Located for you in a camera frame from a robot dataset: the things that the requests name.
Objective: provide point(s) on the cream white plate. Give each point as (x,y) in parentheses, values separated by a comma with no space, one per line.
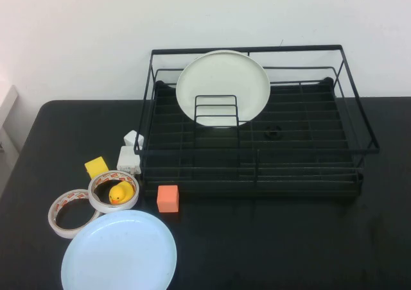
(221,78)
(239,52)

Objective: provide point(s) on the small white cube adapter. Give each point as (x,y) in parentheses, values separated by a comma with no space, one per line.
(132,138)

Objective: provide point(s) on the light blue plate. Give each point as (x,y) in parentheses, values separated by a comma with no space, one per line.
(118,251)

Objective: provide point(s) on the white board edge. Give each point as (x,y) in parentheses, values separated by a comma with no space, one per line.
(8,105)

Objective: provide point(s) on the white double-sided tape roll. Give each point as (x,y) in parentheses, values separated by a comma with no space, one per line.
(69,233)
(112,208)

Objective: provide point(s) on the orange cube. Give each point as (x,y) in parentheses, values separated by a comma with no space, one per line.
(167,200)

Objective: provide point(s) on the black plastic drip tray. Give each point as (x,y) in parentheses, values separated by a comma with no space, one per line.
(321,114)

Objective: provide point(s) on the yellow rubber duck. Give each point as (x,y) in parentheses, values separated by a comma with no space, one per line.
(117,195)

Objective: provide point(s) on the yellow foam block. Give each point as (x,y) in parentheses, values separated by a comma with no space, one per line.
(95,166)

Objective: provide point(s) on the white flat power adapter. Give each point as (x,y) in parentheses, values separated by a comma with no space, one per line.
(126,158)

